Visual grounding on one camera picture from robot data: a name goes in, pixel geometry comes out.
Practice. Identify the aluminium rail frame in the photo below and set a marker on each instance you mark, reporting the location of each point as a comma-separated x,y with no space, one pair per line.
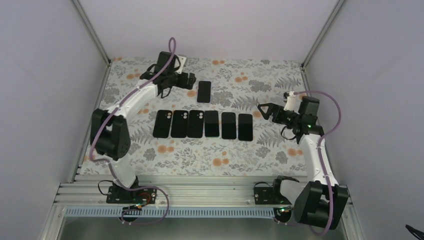
182,191

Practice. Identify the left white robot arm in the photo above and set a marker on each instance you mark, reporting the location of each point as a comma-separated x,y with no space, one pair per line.
109,133

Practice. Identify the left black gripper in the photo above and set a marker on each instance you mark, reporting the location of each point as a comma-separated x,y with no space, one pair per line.
183,83

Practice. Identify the floral table mat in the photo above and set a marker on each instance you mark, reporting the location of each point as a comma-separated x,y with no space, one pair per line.
237,86

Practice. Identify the black phone case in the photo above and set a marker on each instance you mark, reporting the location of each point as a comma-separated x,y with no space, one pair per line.
179,124
195,128
162,124

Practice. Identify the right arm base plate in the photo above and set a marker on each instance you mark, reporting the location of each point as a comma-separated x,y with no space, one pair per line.
266,195

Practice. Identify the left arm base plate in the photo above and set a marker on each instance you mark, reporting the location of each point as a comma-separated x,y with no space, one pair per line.
118,195

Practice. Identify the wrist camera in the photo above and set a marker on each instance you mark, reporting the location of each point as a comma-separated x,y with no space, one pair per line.
180,63
290,102

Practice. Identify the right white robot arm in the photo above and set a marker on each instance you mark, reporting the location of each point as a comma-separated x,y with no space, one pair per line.
321,201

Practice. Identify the teal phone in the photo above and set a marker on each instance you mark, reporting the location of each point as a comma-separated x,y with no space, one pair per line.
211,124

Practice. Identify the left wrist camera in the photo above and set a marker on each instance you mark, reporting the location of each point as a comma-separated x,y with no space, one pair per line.
180,63

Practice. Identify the black phone row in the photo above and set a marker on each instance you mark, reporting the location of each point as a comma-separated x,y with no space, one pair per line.
204,92
245,127
228,126

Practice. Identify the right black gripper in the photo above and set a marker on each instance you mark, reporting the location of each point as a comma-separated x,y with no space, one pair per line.
271,109

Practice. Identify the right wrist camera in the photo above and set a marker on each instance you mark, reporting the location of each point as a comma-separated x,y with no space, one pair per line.
290,102

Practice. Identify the grey slotted cable duct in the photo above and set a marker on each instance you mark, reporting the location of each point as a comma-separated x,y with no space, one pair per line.
173,212

